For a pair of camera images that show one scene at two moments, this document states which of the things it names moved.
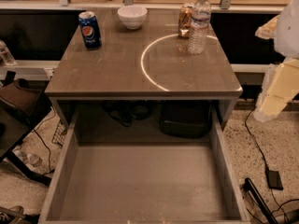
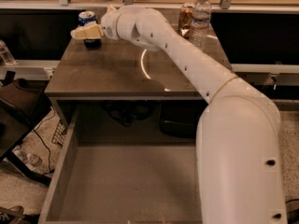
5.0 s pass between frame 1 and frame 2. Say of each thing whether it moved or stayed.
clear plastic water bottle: stayed
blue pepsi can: stayed
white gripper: moved
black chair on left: stayed
